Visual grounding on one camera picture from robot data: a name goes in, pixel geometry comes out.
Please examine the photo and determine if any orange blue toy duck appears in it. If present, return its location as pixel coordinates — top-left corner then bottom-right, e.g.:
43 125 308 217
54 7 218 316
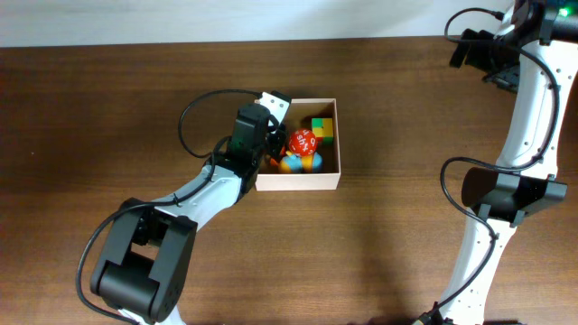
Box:
269 152 323 174

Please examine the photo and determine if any white cardboard box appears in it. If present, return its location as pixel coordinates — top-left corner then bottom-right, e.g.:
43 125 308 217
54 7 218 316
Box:
256 98 341 191

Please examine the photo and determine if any multicolour puzzle cube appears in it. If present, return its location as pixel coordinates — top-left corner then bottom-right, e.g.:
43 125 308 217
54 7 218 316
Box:
312 117 334 145

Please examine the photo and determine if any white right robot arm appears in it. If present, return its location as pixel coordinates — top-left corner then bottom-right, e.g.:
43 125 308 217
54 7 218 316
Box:
417 0 577 324

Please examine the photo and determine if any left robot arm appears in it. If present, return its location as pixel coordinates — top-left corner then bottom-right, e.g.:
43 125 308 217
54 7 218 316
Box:
89 99 290 324

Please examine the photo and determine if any red numbered polyhedral die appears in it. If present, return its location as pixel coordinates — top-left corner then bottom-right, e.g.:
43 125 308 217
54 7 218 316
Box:
288 129 318 156

